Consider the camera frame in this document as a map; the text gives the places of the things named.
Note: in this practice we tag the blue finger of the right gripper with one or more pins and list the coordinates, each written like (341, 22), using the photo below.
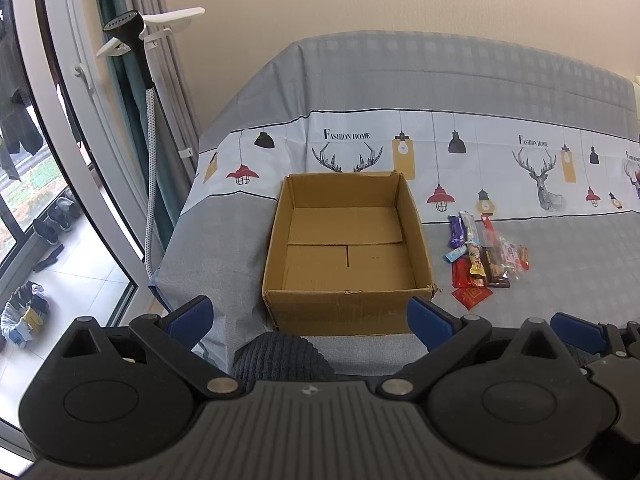
(581, 334)

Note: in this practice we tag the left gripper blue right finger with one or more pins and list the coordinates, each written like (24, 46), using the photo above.
(429, 323)

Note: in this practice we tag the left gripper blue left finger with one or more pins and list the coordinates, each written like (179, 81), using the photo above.
(191, 322)

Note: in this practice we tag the light blue stick sachet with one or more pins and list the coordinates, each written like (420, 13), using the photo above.
(456, 253)

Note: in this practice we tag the dark brown cracker pack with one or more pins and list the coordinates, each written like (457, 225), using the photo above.
(496, 273)

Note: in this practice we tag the small red candy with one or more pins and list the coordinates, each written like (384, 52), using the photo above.
(523, 258)

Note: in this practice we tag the red snack packet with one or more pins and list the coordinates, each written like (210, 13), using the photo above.
(461, 277)

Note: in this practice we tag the small yellow snack pack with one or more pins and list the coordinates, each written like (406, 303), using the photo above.
(477, 270)

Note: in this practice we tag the purple snack bar wrapper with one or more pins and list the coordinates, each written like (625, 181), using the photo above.
(457, 232)

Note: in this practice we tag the clear white candy bag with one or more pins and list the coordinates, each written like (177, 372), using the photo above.
(510, 258)

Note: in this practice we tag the red stick sachet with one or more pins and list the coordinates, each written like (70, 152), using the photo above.
(491, 237)

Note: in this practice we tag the brown cardboard box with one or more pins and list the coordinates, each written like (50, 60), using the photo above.
(346, 254)

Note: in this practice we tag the silver stick sachet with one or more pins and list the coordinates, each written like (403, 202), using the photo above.
(470, 229)

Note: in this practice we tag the shoes on balcony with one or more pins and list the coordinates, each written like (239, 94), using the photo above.
(59, 217)

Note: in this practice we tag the grey patterned sofa cover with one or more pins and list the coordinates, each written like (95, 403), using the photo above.
(547, 145)

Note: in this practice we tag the black garment steamer head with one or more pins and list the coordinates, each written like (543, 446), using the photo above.
(127, 28)

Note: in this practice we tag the white window frame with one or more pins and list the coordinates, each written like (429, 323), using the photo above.
(64, 86)

